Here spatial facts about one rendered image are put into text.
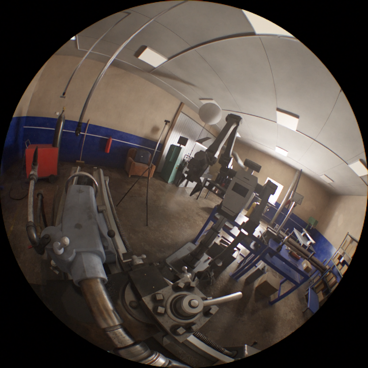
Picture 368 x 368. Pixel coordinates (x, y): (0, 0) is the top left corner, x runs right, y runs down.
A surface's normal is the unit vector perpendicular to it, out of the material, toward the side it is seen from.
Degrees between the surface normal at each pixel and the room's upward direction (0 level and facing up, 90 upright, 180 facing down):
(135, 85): 90
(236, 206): 90
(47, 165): 90
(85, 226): 0
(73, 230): 0
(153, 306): 0
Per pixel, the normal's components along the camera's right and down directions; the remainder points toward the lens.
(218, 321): 0.39, -0.88
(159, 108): 0.63, 0.47
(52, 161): 0.82, 0.46
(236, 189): -0.55, 0.02
